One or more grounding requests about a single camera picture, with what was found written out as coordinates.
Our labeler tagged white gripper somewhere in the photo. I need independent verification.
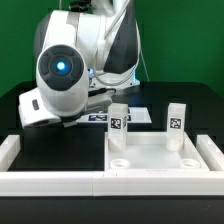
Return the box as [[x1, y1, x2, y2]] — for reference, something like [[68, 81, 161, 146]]
[[18, 88, 115, 128]]

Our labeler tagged white square tabletop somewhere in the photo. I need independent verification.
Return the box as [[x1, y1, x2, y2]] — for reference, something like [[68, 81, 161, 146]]
[[104, 132, 209, 171]]

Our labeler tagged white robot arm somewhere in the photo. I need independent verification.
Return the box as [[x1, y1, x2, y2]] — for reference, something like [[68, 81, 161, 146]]
[[19, 0, 140, 127]]

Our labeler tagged white U-shaped fence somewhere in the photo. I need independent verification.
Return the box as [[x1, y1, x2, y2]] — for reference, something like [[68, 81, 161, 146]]
[[0, 135, 224, 196]]

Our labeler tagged white marker base plate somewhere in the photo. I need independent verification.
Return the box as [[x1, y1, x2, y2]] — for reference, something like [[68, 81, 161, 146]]
[[77, 107, 152, 124]]

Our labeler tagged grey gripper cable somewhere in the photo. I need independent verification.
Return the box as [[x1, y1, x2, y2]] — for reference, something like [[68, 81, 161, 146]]
[[91, 0, 151, 84]]

